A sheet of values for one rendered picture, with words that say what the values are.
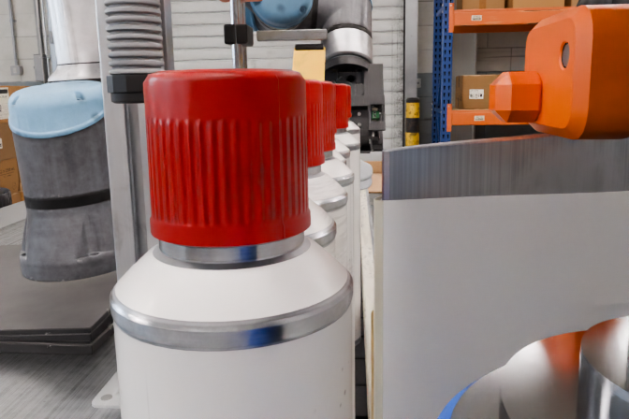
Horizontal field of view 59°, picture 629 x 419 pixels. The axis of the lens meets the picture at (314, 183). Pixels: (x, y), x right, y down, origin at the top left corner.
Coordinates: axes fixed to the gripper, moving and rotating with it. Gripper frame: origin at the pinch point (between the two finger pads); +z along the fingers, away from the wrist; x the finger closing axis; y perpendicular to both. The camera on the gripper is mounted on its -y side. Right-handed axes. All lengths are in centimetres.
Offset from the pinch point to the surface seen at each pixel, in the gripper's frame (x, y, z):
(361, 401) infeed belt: -30.4, 3.4, 23.8
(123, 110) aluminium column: -32.2, -14.7, 3.2
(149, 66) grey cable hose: -42.8, -8.5, 6.1
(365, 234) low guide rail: -6.8, 4.3, 6.2
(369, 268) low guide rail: -17.7, 4.3, 12.5
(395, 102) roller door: 357, 38, -208
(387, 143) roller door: 374, 32, -177
